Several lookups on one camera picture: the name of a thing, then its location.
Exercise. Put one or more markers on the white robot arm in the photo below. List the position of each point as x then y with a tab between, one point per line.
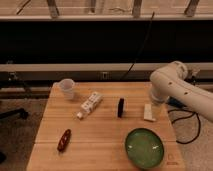
169	81

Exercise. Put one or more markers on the black standing eraser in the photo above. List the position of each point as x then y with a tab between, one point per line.
120	107

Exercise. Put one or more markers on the white milk carton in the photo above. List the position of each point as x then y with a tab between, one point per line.
89	105

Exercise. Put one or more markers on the clear plastic measuring cup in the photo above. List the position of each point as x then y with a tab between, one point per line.
67	88

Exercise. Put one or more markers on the white soap block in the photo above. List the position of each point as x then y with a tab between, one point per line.
148	116

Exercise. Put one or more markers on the red chili pepper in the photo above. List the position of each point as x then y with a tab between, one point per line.
64	140

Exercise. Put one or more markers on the green plate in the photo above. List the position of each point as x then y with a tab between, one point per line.
144	148

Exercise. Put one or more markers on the black office chair base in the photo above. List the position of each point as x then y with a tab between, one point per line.
21	112

